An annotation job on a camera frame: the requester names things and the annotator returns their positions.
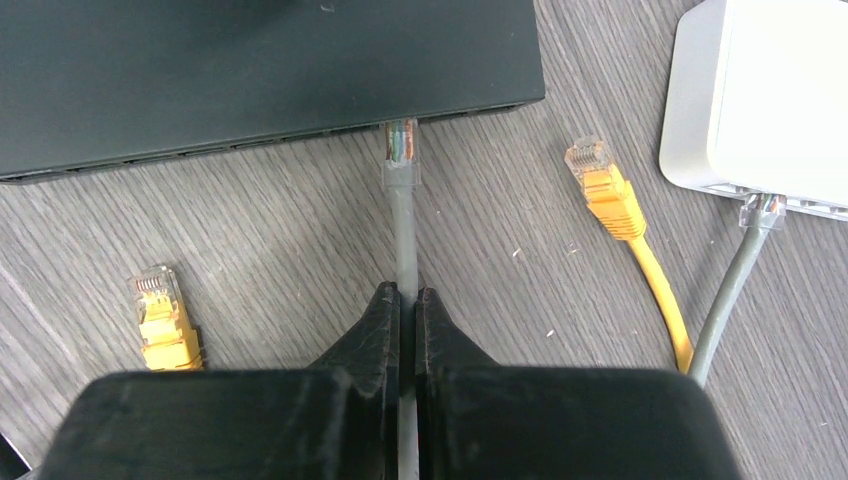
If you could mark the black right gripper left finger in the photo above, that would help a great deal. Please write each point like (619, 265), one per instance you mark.
(333, 419)

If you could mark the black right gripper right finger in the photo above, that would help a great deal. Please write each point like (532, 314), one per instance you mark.
(479, 419)

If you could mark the dark grey foam pad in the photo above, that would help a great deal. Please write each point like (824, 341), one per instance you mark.
(87, 85)

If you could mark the white network switch box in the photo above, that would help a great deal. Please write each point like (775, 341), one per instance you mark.
(757, 103)

